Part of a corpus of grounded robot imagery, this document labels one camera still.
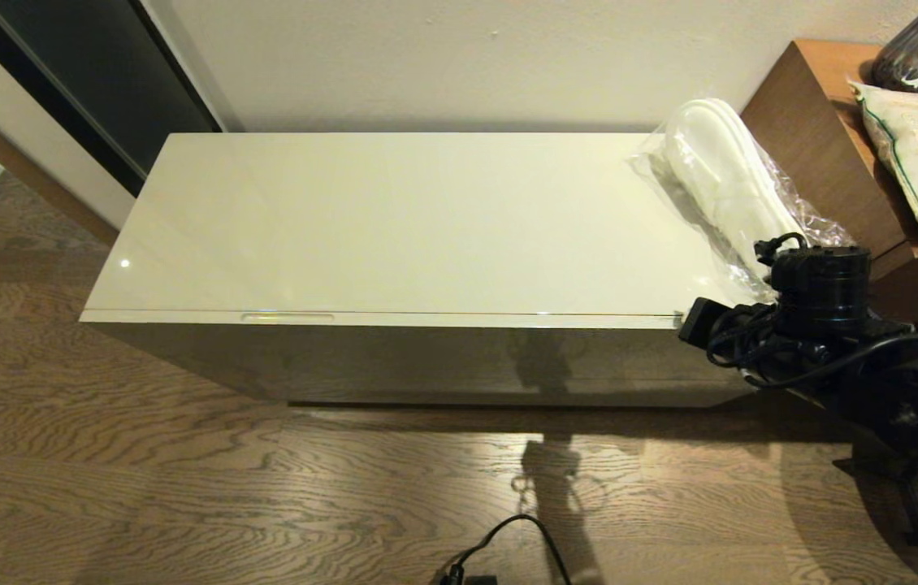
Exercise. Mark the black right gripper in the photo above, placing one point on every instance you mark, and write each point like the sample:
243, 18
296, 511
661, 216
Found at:
823, 288

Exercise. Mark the bagged white slippers pair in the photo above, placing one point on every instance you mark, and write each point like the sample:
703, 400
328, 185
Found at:
719, 171

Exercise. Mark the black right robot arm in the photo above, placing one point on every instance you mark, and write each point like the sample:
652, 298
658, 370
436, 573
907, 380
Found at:
914, 406

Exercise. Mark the brown wooden side table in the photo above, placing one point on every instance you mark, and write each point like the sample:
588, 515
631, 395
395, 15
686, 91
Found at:
816, 154

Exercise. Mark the black metal stand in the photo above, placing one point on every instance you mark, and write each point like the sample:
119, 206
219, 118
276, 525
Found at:
914, 504

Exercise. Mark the cream glossy cabinet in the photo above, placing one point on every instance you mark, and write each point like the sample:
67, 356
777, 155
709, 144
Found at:
394, 227

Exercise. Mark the dark door panel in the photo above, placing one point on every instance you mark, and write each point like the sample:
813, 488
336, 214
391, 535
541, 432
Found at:
93, 73

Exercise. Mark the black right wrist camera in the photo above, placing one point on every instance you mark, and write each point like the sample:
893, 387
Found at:
701, 321

